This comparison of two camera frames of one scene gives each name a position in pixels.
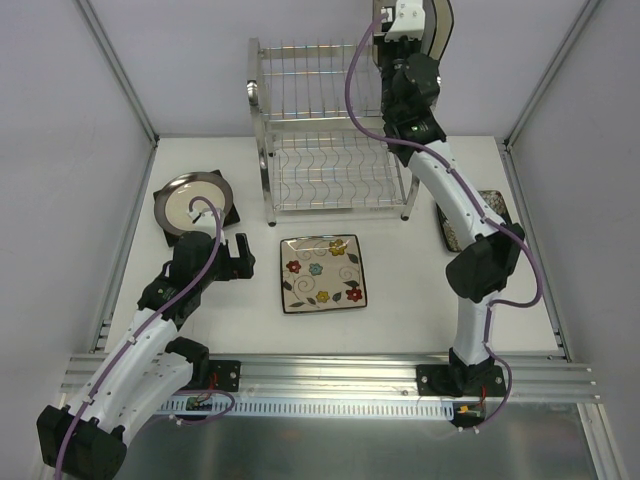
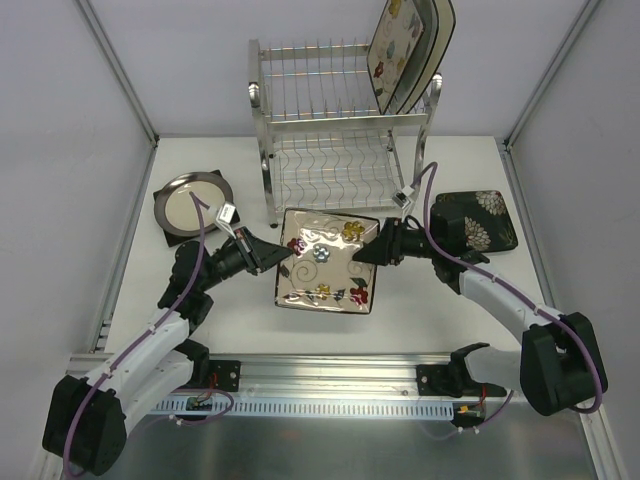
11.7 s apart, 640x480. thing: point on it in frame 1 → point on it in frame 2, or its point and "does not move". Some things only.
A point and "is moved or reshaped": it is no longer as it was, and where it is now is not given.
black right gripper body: (395, 66) → (392, 245)
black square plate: (230, 220) does not move
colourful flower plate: (322, 272) is moved or reshaped
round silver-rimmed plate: (191, 191) does not move
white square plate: (444, 22) does not move
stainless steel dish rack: (319, 119) does not move
